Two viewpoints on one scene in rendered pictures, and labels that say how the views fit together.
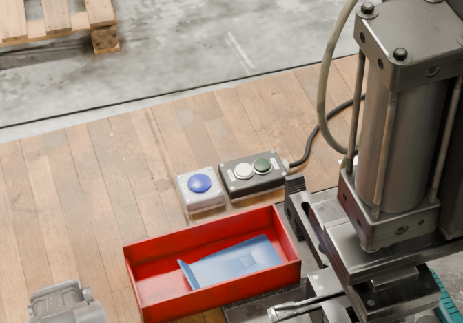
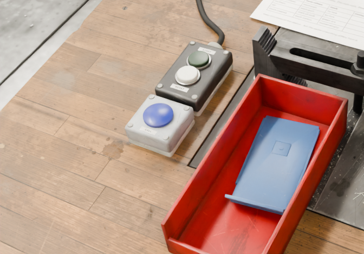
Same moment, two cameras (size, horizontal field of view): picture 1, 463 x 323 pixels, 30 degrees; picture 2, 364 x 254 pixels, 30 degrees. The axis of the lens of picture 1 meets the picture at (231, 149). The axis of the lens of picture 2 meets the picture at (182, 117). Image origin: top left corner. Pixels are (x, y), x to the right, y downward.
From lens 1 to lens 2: 0.73 m
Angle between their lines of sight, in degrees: 23
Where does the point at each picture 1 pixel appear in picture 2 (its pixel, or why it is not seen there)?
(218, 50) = not seen: outside the picture
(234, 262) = (271, 160)
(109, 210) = (83, 214)
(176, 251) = (204, 194)
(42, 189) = not seen: outside the picture
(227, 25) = not seen: outside the picture
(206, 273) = (258, 190)
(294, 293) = (353, 143)
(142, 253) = (180, 220)
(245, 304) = (325, 188)
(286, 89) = not seen: outside the picture
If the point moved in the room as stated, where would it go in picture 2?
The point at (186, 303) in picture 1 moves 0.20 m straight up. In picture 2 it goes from (287, 226) to (283, 101)
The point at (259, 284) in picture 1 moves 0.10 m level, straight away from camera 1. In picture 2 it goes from (326, 155) to (266, 113)
